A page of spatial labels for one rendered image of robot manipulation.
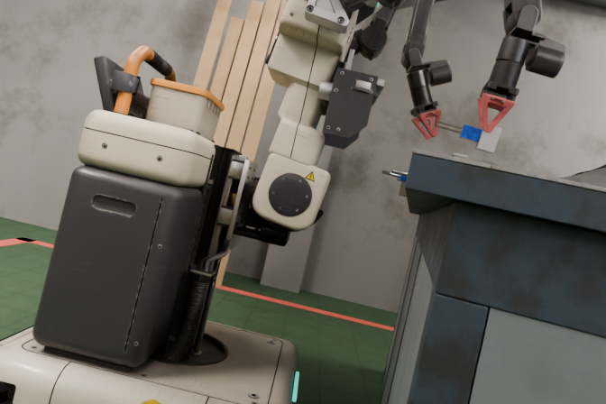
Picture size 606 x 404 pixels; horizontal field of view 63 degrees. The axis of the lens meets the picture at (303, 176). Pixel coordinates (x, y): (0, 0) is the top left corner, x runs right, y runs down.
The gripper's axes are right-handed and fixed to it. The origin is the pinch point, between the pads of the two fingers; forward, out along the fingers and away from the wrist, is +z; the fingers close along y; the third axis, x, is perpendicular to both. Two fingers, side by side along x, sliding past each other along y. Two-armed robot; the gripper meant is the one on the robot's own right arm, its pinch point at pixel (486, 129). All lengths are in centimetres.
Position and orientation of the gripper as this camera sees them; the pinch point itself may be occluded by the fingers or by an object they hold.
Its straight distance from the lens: 115.9
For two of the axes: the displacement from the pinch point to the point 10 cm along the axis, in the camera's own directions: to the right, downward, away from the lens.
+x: -9.3, -3.1, 2.1
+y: 2.3, -0.2, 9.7
